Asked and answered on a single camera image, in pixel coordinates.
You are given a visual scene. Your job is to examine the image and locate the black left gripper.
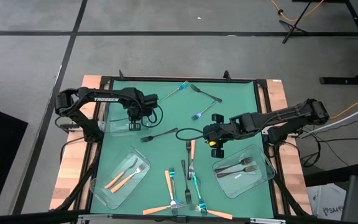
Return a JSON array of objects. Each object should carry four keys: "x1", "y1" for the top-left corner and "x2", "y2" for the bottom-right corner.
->
[{"x1": 126, "y1": 101, "x2": 151, "y2": 132}]

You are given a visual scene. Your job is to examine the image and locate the black metal table frame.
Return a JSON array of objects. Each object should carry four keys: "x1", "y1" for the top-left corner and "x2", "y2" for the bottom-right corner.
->
[{"x1": 48, "y1": 69, "x2": 314, "y2": 224}]

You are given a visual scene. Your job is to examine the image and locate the black desk frame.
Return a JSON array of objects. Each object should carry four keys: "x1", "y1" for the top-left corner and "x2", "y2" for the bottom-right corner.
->
[{"x1": 318, "y1": 0, "x2": 358, "y2": 86}]

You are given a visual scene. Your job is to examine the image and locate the white cable conduit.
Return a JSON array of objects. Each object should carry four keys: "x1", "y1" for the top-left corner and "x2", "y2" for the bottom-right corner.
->
[{"x1": 301, "y1": 98, "x2": 358, "y2": 139}]

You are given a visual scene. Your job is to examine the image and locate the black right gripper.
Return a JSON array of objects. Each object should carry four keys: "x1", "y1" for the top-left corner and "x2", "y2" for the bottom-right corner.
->
[{"x1": 203, "y1": 113, "x2": 234, "y2": 159}]

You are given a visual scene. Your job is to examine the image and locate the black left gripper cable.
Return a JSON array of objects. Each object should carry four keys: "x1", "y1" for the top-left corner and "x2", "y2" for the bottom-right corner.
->
[{"x1": 140, "y1": 103, "x2": 165, "y2": 129}]

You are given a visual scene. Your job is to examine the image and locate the white cardboard box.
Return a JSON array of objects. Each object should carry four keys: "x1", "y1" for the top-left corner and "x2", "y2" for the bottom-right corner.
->
[{"x1": 305, "y1": 182, "x2": 348, "y2": 222}]

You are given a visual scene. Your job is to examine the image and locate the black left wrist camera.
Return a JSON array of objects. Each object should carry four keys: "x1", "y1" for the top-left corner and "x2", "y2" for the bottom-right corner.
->
[{"x1": 144, "y1": 94, "x2": 159, "y2": 109}]

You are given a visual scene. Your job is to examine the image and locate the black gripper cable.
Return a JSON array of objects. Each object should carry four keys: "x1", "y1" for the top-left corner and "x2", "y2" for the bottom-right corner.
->
[
  {"x1": 175, "y1": 127, "x2": 206, "y2": 142},
  {"x1": 140, "y1": 103, "x2": 165, "y2": 129}
]

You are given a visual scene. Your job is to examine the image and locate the yellow extension cable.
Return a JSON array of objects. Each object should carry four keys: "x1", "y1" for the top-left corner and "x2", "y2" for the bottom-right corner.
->
[
  {"x1": 329, "y1": 90, "x2": 358, "y2": 121},
  {"x1": 268, "y1": 0, "x2": 326, "y2": 22}
]

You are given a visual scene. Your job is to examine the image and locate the clear glass baking dish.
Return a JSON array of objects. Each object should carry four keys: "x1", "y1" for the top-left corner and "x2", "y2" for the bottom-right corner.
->
[
  {"x1": 99, "y1": 98, "x2": 155, "y2": 138},
  {"x1": 89, "y1": 146, "x2": 152, "y2": 210},
  {"x1": 212, "y1": 144, "x2": 275, "y2": 199}
]

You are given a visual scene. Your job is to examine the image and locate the black tripod stand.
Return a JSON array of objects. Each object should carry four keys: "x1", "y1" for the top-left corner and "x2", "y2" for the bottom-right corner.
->
[{"x1": 278, "y1": 0, "x2": 326, "y2": 45}]

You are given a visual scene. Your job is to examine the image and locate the green table mat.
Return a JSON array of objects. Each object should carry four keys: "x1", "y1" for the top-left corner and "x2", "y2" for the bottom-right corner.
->
[{"x1": 90, "y1": 80, "x2": 275, "y2": 219}]

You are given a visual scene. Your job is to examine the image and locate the iridescent rainbow metal fork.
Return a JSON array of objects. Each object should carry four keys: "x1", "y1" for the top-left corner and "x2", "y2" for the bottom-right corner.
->
[
  {"x1": 191, "y1": 100, "x2": 219, "y2": 121},
  {"x1": 193, "y1": 173, "x2": 204, "y2": 205},
  {"x1": 192, "y1": 174, "x2": 208, "y2": 217},
  {"x1": 159, "y1": 81, "x2": 190, "y2": 104},
  {"x1": 168, "y1": 167, "x2": 178, "y2": 203}
]

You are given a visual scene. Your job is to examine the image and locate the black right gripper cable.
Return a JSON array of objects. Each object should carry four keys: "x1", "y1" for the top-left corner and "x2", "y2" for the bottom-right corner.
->
[{"x1": 175, "y1": 127, "x2": 206, "y2": 142}]

